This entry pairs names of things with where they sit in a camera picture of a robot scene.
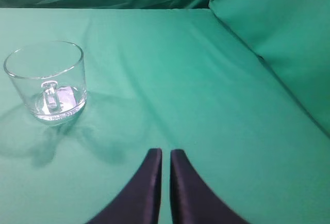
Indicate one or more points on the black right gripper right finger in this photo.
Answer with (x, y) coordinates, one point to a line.
(192, 201)

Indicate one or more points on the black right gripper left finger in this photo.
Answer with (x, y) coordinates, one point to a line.
(139, 201)

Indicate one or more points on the transparent glass cup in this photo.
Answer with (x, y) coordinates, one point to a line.
(50, 79)

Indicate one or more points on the green cloth backdrop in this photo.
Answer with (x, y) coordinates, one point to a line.
(292, 36)

